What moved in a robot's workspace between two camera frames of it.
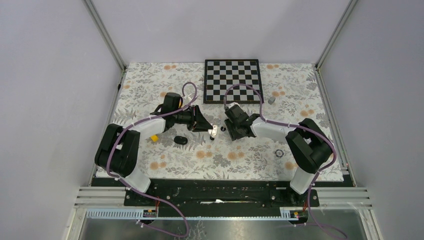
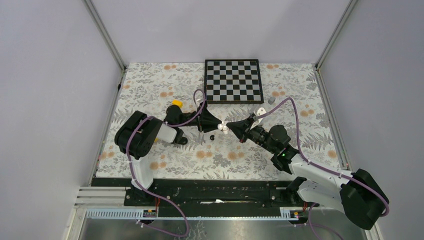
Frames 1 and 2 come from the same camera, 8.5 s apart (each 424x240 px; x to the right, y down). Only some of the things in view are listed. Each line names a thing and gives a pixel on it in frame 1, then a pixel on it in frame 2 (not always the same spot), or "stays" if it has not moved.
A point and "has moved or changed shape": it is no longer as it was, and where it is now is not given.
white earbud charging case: x=213 y=132 has moved or changed shape
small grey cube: x=271 y=100 stays
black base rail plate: x=220 y=198 stays
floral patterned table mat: x=290 y=92 stays
